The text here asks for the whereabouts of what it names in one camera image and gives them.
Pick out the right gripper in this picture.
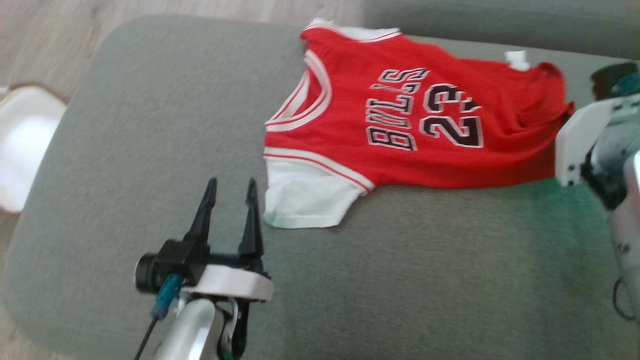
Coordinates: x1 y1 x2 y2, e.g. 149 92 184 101
555 93 640 188

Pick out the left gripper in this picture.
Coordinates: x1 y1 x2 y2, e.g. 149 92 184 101
181 176 275 303

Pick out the red Bulls basketball jersey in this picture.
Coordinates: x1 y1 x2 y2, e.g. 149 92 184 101
262 17 576 230

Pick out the large grey sofa seat cushion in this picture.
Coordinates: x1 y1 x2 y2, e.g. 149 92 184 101
362 0 640 61

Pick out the white plastic laundry basket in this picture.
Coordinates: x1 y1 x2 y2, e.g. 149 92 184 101
0 84 69 215

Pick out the left camera cable teal plug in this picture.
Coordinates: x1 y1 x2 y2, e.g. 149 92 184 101
133 273 184 360

